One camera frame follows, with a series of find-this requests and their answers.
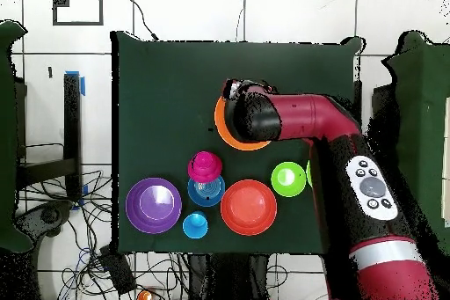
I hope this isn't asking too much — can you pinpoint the pink bowl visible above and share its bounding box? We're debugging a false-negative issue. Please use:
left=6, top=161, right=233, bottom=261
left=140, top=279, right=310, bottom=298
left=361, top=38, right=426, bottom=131
left=186, top=150, right=223, bottom=184

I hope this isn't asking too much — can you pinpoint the blue cup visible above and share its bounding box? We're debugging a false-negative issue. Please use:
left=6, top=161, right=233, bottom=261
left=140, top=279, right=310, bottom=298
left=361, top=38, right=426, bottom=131
left=181, top=210, right=209, bottom=240

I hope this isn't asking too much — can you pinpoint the blue bowl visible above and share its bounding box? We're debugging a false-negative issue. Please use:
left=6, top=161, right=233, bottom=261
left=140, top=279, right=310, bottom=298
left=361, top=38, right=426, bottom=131
left=186, top=174, right=227, bottom=208

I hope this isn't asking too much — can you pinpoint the red bowl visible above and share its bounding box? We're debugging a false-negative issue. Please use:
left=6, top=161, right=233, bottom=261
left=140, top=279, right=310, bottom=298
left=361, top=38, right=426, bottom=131
left=220, top=178, right=279, bottom=237

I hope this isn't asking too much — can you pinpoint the grey chair base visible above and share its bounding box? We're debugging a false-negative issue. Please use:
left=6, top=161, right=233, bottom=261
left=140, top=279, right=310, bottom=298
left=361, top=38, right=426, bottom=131
left=13, top=200, right=75, bottom=239

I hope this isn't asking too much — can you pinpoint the black metal stand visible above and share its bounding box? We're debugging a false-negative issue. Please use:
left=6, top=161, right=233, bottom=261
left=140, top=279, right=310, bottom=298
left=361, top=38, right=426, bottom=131
left=15, top=72, right=83, bottom=202

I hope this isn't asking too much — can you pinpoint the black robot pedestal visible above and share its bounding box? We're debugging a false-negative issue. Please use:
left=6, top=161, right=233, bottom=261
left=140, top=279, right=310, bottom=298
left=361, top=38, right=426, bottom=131
left=187, top=252, right=272, bottom=300

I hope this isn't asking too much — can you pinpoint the dark green tablecloth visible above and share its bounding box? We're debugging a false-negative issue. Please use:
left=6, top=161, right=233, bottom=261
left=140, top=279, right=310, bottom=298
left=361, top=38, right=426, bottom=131
left=111, top=30, right=363, bottom=258

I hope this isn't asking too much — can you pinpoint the black cable tangle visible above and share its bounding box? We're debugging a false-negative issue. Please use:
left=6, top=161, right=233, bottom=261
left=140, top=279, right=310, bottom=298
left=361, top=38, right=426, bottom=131
left=20, top=169, right=191, bottom=300

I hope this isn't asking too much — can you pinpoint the black camera cable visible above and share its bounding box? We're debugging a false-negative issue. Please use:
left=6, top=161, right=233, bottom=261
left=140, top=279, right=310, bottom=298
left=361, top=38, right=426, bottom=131
left=125, top=0, right=160, bottom=42

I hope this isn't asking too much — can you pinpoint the large orange bowl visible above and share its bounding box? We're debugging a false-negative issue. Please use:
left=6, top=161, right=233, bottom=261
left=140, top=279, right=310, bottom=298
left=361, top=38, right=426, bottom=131
left=214, top=95, right=272, bottom=152

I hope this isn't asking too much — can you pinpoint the green clothed side table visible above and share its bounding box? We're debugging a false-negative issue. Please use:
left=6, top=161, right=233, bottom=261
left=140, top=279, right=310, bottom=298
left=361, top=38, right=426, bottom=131
left=0, top=20, right=34, bottom=253
left=381, top=30, right=450, bottom=257

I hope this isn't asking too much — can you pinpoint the small green bowl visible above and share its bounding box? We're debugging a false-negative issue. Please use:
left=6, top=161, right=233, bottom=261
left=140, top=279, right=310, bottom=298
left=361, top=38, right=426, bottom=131
left=270, top=161, right=307, bottom=198

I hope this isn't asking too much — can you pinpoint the blue tape strip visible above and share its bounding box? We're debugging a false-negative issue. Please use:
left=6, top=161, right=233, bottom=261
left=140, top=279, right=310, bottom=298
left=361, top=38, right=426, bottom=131
left=64, top=70, right=86, bottom=97

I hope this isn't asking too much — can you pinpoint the purple bowl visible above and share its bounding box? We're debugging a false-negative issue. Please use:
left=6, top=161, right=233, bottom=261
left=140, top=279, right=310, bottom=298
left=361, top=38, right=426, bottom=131
left=125, top=177, right=184, bottom=235

